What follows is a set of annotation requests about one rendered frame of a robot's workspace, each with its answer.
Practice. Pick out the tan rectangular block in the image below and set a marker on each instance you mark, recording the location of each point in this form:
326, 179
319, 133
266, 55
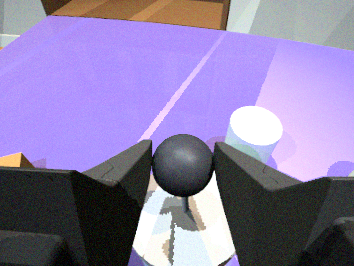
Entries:
16, 160

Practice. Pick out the coffee press plunger with black knob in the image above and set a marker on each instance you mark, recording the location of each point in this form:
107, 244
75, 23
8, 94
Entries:
183, 222

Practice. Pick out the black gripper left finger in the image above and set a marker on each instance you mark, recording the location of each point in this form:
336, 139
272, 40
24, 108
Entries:
96, 211

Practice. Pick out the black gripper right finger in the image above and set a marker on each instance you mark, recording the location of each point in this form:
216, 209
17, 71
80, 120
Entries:
275, 219

